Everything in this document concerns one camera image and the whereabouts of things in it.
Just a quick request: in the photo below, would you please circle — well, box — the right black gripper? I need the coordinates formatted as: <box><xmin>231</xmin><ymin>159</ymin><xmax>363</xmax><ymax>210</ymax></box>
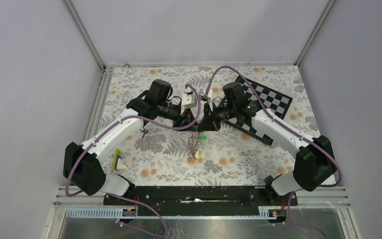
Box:
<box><xmin>197</xmin><ymin>101</ymin><xmax>237</xmax><ymax>132</ymax></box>

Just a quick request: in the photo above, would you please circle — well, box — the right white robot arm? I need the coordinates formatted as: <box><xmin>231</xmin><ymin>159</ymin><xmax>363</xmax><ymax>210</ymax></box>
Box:
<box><xmin>198</xmin><ymin>82</ymin><xmax>341</xmax><ymax>205</ymax></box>

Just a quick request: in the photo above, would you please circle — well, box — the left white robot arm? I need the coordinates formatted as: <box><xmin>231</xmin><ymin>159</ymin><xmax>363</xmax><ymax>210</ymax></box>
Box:
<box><xmin>63</xmin><ymin>79</ymin><xmax>201</xmax><ymax>205</ymax></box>

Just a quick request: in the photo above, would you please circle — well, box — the small key with carabiner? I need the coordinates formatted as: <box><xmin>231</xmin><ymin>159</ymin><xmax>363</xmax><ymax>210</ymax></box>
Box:
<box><xmin>140</xmin><ymin>128</ymin><xmax>149</xmax><ymax>139</ymax></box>

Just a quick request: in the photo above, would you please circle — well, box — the floral tablecloth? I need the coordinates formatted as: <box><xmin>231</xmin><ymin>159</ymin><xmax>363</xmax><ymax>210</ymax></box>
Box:
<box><xmin>99</xmin><ymin>66</ymin><xmax>320</xmax><ymax>186</ymax></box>

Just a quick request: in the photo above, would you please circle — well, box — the black white chessboard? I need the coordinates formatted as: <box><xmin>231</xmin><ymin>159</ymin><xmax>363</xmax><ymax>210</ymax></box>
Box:
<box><xmin>224</xmin><ymin>79</ymin><xmax>293</xmax><ymax>145</ymax></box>

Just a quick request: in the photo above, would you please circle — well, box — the yellow white wedge block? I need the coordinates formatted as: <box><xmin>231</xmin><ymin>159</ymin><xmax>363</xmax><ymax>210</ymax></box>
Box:
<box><xmin>112</xmin><ymin>148</ymin><xmax>128</xmax><ymax>171</ymax></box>

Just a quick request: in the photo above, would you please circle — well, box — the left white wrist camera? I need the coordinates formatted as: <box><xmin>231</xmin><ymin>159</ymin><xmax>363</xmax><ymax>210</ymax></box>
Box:
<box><xmin>181</xmin><ymin>92</ymin><xmax>197</xmax><ymax>110</ymax></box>

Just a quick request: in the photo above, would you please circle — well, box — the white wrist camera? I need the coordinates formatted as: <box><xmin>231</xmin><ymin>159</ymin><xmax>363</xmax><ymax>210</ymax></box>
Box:
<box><xmin>199</xmin><ymin>89</ymin><xmax>213</xmax><ymax>104</ymax></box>
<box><xmin>181</xmin><ymin>92</ymin><xmax>197</xmax><ymax>110</ymax></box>

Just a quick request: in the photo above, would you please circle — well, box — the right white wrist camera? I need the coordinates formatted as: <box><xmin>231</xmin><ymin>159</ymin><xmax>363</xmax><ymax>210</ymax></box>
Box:
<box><xmin>199</xmin><ymin>89</ymin><xmax>213</xmax><ymax>104</ymax></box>

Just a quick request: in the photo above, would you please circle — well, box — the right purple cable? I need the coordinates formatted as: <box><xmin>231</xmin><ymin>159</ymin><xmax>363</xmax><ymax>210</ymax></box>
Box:
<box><xmin>204</xmin><ymin>66</ymin><xmax>343</xmax><ymax>239</ymax></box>

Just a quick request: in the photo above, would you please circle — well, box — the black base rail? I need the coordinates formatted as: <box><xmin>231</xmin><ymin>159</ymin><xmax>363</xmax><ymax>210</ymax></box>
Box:
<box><xmin>103</xmin><ymin>186</ymin><xmax>298</xmax><ymax>217</ymax></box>

